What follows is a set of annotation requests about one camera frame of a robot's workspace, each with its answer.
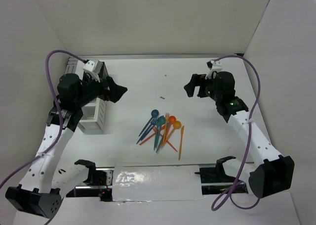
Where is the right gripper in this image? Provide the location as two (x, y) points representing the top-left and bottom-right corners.
(184, 73), (222, 101)

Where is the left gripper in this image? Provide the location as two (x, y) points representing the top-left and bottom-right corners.
(75, 72), (127, 107)

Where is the teal spoon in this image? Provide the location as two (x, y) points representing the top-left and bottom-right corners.
(155, 116), (166, 150)

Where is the teal knife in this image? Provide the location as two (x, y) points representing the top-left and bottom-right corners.
(154, 118), (161, 150)

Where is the red-orange fork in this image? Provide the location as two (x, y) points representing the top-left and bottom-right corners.
(139, 126), (165, 145)

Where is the dark blue fork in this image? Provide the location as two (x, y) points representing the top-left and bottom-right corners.
(137, 118), (157, 144)

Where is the dark blue knife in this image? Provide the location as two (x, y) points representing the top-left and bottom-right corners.
(139, 123), (155, 140)

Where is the red-orange knife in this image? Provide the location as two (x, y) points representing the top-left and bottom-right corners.
(159, 134), (178, 152)

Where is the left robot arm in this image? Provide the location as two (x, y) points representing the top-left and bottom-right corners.
(5, 74), (127, 219)

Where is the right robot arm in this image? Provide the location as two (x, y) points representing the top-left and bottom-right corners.
(184, 72), (295, 199)

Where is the black and white utensil caddy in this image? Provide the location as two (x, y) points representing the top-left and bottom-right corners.
(78, 98), (106, 135)

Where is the yellow-orange fork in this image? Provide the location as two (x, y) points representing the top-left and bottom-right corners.
(161, 113), (170, 147)

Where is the red-orange spoon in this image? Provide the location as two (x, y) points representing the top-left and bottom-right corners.
(165, 115), (176, 137)

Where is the yellow-orange spoon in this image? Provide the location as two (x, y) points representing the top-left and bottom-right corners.
(161, 121), (182, 147)

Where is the yellow-orange knife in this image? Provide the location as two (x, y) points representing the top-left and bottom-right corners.
(178, 126), (185, 160)

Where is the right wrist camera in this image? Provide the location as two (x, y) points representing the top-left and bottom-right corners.
(205, 60), (223, 80)

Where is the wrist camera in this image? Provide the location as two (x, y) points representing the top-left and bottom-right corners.
(83, 59), (103, 82)
(205, 60), (223, 80)

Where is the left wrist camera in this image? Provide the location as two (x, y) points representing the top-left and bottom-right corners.
(83, 59), (103, 82)

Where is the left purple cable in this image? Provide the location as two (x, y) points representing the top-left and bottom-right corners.
(0, 49), (87, 225)

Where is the purple cable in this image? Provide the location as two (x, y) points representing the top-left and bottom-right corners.
(211, 55), (262, 212)
(0, 49), (87, 225)

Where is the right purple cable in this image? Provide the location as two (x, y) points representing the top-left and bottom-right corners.
(211, 55), (262, 212)

